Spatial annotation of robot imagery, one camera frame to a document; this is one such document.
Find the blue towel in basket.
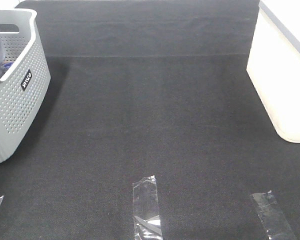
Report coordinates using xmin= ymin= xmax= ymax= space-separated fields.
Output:
xmin=0 ymin=62 xmax=13 ymax=73

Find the black table mat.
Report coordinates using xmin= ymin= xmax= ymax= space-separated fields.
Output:
xmin=0 ymin=0 xmax=300 ymax=240

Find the clear tape strip centre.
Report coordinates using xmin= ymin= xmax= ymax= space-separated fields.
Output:
xmin=132 ymin=175 xmax=163 ymax=240

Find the grey perforated laundry basket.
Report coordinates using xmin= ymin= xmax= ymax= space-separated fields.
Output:
xmin=0 ymin=8 xmax=51 ymax=163

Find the cream white storage basket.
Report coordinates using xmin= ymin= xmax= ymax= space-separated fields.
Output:
xmin=246 ymin=0 xmax=300 ymax=143

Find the clear tape strip right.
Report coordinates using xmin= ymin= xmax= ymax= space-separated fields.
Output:
xmin=249 ymin=190 xmax=297 ymax=240

